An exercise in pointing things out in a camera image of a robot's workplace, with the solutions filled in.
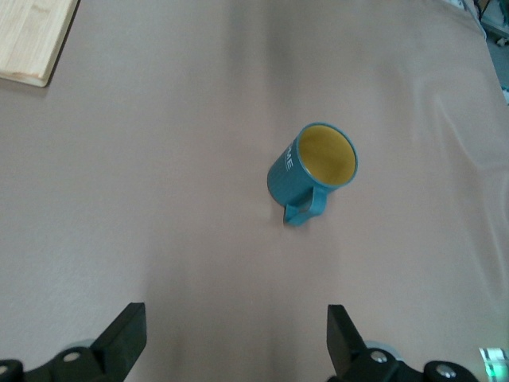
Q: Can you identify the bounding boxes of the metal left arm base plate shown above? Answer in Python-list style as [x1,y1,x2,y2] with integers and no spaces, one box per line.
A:
[478,347,509,377]

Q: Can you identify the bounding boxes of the teal mug with yellow inside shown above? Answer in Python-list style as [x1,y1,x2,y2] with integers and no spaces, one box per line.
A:
[263,121,359,228]

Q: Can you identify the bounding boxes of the bamboo cutting board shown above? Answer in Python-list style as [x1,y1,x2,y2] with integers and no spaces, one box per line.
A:
[0,0,82,88]

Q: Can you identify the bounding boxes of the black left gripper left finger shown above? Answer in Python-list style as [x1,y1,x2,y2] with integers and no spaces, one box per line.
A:
[0,302,148,382]

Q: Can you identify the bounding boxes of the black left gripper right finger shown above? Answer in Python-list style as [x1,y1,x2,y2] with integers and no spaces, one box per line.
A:
[326,304,474,382]

